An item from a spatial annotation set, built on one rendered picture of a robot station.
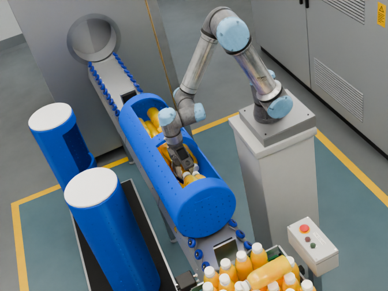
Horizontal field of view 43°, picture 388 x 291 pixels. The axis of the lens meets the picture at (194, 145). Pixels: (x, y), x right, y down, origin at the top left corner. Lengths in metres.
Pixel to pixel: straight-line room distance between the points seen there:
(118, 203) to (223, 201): 0.63
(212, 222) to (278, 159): 0.46
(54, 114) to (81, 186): 0.77
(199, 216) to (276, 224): 0.66
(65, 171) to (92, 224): 0.82
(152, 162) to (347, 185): 1.79
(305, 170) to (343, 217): 1.03
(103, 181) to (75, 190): 0.15
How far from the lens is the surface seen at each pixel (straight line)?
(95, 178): 2.58
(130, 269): 2.83
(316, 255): 1.93
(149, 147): 2.35
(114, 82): 3.51
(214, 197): 2.09
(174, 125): 2.03
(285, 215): 2.66
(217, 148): 4.12
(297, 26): 4.29
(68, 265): 3.69
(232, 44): 1.89
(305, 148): 2.42
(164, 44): 3.15
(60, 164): 3.26
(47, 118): 3.19
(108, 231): 2.58
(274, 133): 2.27
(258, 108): 2.31
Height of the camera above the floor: 2.65
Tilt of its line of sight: 39 degrees down
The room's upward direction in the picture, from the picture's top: 15 degrees counter-clockwise
